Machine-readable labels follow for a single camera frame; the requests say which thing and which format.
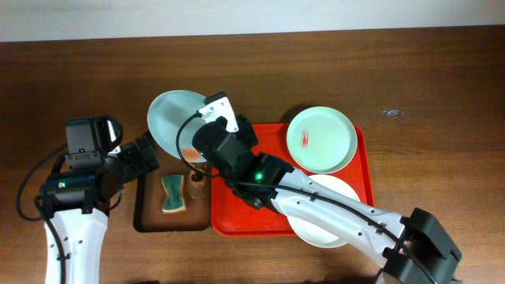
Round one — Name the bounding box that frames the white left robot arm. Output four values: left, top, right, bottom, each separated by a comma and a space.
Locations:
35, 115, 159, 283

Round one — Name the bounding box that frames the pale green plate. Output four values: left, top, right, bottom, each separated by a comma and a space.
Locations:
286, 106, 357, 174

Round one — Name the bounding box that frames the light blue plate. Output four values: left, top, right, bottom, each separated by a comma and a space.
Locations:
147, 90, 206, 163

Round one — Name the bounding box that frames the red plastic tray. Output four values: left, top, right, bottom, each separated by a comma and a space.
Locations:
211, 123, 376, 237

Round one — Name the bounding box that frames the black brown tray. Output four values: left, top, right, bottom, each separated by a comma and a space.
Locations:
133, 132, 211, 233

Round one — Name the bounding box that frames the white plate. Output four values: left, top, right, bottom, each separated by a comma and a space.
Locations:
287, 174, 360, 249

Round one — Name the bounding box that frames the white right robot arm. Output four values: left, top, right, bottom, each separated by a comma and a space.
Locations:
193, 115, 462, 283

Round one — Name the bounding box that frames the green and yellow sponge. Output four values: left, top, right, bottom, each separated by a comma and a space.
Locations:
161, 174, 186, 214

